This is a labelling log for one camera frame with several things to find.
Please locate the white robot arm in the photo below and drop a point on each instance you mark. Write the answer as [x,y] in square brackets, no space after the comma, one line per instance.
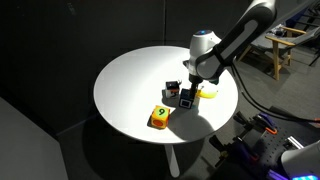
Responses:
[230,36]

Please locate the white table base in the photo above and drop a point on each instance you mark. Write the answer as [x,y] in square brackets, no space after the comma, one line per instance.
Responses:
[171,160]

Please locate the purple clamp orange tip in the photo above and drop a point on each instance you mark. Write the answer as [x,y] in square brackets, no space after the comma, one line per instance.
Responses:
[263,122]

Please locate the orange soft block number nine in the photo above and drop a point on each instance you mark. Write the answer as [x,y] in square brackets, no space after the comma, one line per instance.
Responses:
[159,116]

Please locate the black green checkered soft block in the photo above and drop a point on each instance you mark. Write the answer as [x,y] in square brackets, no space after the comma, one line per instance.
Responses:
[171,89]

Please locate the yellow banana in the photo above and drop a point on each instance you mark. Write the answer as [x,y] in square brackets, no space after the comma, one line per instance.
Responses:
[207,94]

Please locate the black perforated breadboard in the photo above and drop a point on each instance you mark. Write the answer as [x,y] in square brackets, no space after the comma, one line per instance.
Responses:
[283,140]

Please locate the wooden chair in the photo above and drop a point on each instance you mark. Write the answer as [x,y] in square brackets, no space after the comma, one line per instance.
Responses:
[278,41]

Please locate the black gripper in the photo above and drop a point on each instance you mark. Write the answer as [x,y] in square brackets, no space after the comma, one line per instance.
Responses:
[196,79]

